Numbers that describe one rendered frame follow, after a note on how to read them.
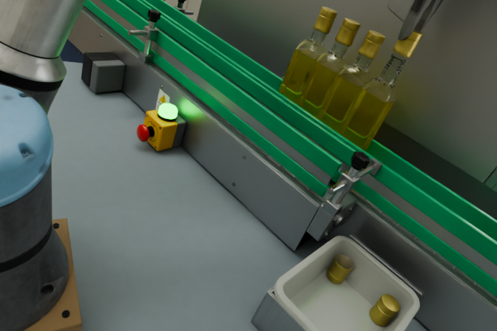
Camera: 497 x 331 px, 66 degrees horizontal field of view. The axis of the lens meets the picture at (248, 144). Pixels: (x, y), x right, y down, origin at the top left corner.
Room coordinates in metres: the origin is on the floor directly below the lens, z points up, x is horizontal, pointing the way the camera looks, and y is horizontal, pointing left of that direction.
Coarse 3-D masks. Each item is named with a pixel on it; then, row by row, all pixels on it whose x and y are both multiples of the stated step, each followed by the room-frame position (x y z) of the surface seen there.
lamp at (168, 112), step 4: (164, 104) 0.76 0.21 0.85; (168, 104) 0.77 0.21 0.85; (160, 108) 0.75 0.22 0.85; (164, 108) 0.75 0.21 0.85; (168, 108) 0.75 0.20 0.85; (172, 108) 0.76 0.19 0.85; (176, 108) 0.77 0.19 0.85; (160, 112) 0.75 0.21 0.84; (164, 112) 0.74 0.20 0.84; (168, 112) 0.75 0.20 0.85; (172, 112) 0.75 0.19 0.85; (176, 112) 0.76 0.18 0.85; (160, 116) 0.74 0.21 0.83; (164, 116) 0.74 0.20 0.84; (168, 116) 0.75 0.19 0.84; (172, 116) 0.75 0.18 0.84; (176, 116) 0.76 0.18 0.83; (164, 120) 0.74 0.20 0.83; (168, 120) 0.75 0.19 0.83; (172, 120) 0.75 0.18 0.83
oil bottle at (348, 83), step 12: (348, 72) 0.74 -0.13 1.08; (360, 72) 0.74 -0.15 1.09; (336, 84) 0.75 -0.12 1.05; (348, 84) 0.73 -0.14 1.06; (360, 84) 0.73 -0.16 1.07; (336, 96) 0.74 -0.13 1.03; (348, 96) 0.73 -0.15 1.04; (324, 108) 0.75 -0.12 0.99; (336, 108) 0.73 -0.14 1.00; (348, 108) 0.72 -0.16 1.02; (324, 120) 0.74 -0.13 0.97; (336, 120) 0.73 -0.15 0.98
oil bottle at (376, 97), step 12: (372, 84) 0.71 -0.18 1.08; (384, 84) 0.71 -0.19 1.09; (360, 96) 0.71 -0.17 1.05; (372, 96) 0.70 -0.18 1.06; (384, 96) 0.70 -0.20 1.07; (396, 96) 0.73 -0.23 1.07; (360, 108) 0.71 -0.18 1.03; (372, 108) 0.70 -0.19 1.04; (384, 108) 0.70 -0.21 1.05; (348, 120) 0.71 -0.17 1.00; (360, 120) 0.70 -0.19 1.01; (372, 120) 0.69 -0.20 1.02; (348, 132) 0.71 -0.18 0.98; (360, 132) 0.70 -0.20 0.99; (372, 132) 0.71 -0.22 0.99; (360, 144) 0.69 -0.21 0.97
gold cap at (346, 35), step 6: (348, 18) 0.80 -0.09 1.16; (342, 24) 0.79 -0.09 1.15; (348, 24) 0.78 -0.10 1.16; (354, 24) 0.78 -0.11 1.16; (360, 24) 0.79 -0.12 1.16; (342, 30) 0.78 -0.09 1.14; (348, 30) 0.77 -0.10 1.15; (354, 30) 0.78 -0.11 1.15; (336, 36) 0.79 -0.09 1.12; (342, 36) 0.78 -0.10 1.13; (348, 36) 0.78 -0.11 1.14; (354, 36) 0.78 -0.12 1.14; (342, 42) 0.77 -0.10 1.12; (348, 42) 0.78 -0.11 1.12
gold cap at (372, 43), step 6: (372, 30) 0.77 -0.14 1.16; (366, 36) 0.76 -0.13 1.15; (372, 36) 0.74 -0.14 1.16; (378, 36) 0.74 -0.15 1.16; (384, 36) 0.75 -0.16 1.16; (366, 42) 0.75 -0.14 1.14; (372, 42) 0.74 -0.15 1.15; (378, 42) 0.74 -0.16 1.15; (360, 48) 0.76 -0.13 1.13; (366, 48) 0.74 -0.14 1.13; (372, 48) 0.74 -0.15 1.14; (378, 48) 0.75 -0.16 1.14; (366, 54) 0.74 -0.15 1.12; (372, 54) 0.74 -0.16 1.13
